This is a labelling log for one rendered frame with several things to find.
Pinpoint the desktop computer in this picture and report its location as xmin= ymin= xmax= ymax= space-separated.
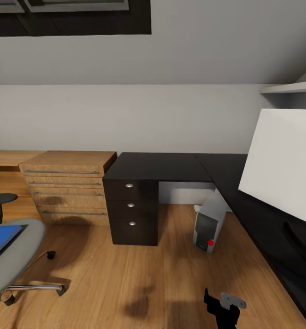
xmin=193 ymin=191 xmax=228 ymax=253

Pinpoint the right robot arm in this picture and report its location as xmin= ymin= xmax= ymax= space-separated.
xmin=204 ymin=288 xmax=247 ymax=329

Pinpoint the monitor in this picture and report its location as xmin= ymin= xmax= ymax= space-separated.
xmin=238 ymin=108 xmax=306 ymax=253

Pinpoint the swivel chair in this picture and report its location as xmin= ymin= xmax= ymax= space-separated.
xmin=0 ymin=193 xmax=66 ymax=306

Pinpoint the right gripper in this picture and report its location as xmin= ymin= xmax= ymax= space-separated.
xmin=204 ymin=288 xmax=239 ymax=325

